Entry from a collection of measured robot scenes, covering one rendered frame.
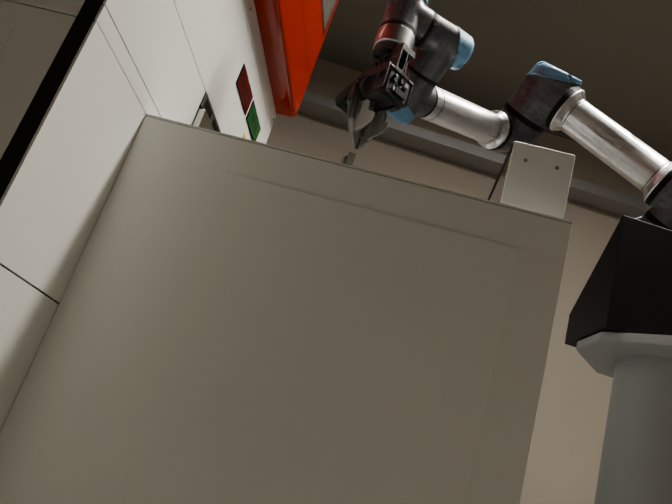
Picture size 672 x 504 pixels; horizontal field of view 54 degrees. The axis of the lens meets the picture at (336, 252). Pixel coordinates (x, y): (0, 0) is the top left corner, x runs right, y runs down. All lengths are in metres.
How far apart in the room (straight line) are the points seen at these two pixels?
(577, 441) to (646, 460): 2.40
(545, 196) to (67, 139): 0.66
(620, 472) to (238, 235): 0.82
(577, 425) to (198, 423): 3.04
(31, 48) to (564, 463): 3.25
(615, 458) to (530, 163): 0.59
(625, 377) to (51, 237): 1.04
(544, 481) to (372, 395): 2.85
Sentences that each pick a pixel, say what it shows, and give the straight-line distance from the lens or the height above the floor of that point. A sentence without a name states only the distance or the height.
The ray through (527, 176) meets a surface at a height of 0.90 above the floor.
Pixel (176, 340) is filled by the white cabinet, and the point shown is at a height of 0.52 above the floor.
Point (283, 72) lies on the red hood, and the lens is 1.55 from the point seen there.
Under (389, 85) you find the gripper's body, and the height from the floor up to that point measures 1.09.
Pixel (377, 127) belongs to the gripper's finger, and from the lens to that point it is 1.25.
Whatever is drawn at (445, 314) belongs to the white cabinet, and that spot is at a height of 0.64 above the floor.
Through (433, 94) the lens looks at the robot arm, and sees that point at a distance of 1.45.
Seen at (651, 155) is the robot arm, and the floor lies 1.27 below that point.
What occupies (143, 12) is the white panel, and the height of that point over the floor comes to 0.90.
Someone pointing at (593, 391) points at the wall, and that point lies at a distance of 3.80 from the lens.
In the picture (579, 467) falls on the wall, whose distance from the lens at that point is 3.73.
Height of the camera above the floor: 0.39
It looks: 19 degrees up
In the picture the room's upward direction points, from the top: 18 degrees clockwise
